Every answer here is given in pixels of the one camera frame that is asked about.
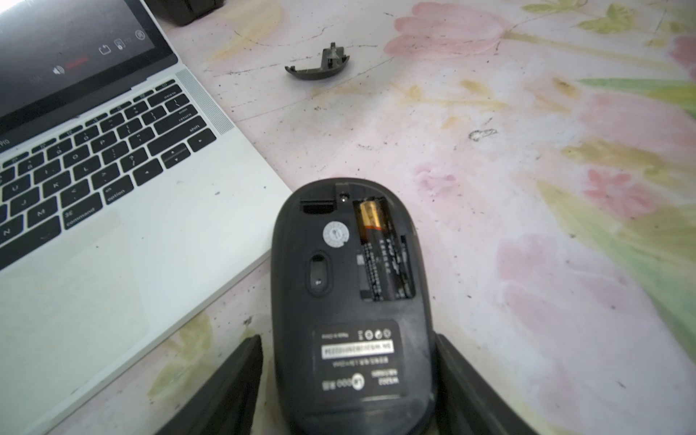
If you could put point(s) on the silver laptop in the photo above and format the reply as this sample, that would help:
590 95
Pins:
129 201

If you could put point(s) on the black wireless mouse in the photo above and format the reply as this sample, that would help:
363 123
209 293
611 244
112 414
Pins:
352 332

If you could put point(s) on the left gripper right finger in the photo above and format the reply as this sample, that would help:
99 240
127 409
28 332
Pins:
466 403

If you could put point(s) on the black mouse battery cover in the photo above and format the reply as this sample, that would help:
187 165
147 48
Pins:
333 62

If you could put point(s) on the black plastic tool case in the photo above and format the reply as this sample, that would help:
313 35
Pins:
183 12

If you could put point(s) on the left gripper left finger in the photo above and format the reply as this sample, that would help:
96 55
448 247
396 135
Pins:
226 403

